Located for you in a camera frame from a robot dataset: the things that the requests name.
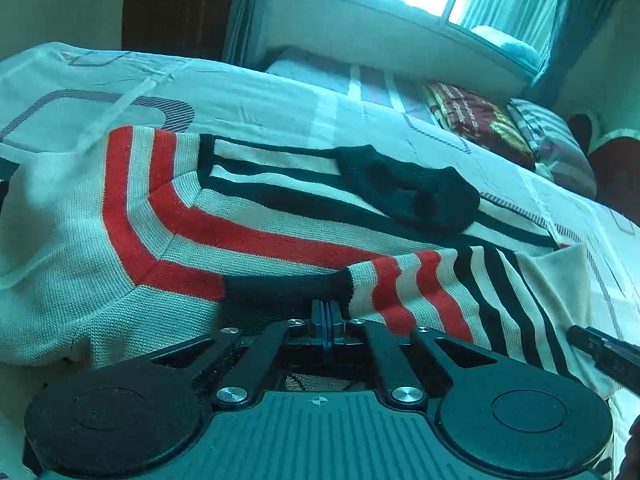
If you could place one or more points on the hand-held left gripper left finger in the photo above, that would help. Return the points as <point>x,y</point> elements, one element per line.
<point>318,322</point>

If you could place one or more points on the red and black striped sweater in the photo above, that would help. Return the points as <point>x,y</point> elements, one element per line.
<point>75,240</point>

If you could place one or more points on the striped pillow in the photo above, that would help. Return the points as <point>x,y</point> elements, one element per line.
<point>555,145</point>

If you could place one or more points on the white printed bed sheet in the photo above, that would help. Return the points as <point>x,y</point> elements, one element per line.
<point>300,105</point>

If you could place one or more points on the teal curtain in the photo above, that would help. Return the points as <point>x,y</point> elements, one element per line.
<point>580,15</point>
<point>240,15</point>

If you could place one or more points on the red wooden headboard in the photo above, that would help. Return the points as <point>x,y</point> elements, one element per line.
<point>617,160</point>

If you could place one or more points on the pink striped bed cover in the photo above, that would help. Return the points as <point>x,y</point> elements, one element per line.
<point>345,80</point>

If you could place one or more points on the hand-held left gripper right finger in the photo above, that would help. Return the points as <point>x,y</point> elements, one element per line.
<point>332,322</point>

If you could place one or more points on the dark wooden door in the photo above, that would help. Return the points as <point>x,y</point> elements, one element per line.
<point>175,5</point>

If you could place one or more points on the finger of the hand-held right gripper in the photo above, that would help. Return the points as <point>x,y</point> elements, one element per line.
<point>607,355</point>

